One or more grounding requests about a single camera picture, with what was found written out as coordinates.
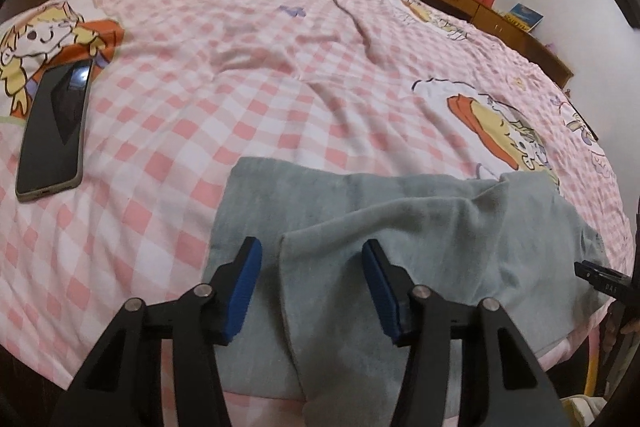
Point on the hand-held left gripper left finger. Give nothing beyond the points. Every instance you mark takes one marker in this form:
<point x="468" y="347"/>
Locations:
<point x="245" y="287"/>

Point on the black smartphone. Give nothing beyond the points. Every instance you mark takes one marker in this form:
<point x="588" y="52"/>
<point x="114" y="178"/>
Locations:
<point x="50" y="132"/>

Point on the pink mattress side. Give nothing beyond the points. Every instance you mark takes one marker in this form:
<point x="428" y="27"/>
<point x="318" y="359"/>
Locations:
<point x="575" y="342"/>

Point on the blue book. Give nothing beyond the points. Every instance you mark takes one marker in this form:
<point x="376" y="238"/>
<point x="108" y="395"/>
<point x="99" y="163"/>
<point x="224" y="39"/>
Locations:
<point x="525" y="14"/>

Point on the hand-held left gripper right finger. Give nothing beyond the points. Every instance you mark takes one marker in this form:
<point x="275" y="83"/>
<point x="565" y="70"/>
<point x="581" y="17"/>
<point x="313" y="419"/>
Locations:
<point x="380" y="292"/>

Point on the pink checked printed bedsheet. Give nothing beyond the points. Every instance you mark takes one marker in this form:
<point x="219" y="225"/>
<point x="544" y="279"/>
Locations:
<point x="250" y="82"/>

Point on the grey pants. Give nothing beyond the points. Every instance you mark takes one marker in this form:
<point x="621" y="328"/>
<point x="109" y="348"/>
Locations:
<point x="350" y="217"/>

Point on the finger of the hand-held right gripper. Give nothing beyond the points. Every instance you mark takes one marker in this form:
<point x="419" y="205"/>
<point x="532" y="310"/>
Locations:
<point x="600" y="279"/>

